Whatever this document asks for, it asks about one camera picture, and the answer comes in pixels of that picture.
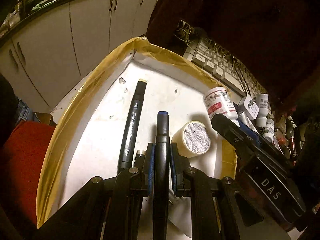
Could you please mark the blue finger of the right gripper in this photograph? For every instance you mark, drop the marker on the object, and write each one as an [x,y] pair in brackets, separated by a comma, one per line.
[264,144]

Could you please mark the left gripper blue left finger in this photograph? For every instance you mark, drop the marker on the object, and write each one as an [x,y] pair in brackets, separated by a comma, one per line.
[149,169]

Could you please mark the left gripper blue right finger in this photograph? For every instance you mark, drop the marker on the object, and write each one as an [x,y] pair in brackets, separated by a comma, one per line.
[178,164]

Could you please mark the black marker blue cap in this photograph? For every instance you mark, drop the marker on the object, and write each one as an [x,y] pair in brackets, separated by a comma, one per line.
[161,177]

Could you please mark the white pill bottle red label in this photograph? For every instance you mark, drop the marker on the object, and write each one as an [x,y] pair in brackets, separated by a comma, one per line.
[217,101]

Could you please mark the white bottle grey cap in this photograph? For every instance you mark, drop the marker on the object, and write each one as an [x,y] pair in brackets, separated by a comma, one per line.
[268,130]

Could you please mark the short black marker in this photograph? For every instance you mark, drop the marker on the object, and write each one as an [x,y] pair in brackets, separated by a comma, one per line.
[139,159]

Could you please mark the black marker beige cap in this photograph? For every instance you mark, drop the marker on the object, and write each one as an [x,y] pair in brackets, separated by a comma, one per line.
[131,128]

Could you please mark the slim white pen tube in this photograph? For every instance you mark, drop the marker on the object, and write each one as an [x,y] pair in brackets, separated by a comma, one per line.
[242,117]

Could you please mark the round cream jar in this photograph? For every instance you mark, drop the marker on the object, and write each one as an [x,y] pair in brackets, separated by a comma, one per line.
[192,139]

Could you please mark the red silver microphone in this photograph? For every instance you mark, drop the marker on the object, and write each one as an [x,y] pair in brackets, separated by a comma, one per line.
[290,135]

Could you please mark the white bottle green label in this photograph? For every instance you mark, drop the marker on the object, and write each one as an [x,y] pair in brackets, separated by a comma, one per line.
[262,103]

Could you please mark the beige computer keyboard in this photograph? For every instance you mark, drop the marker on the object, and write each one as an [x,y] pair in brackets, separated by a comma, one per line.
[222,66]

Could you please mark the cardboard box with white lining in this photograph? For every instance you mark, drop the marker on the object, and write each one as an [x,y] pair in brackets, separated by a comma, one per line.
[87,140]

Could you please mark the person in dark jacket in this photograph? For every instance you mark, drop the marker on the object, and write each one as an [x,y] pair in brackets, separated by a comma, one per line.
[24,142]

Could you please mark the white kitchen cabinets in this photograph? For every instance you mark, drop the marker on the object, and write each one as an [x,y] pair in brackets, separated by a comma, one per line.
[46,58]

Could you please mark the white usb wall charger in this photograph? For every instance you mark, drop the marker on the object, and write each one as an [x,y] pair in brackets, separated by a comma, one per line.
[250,108]

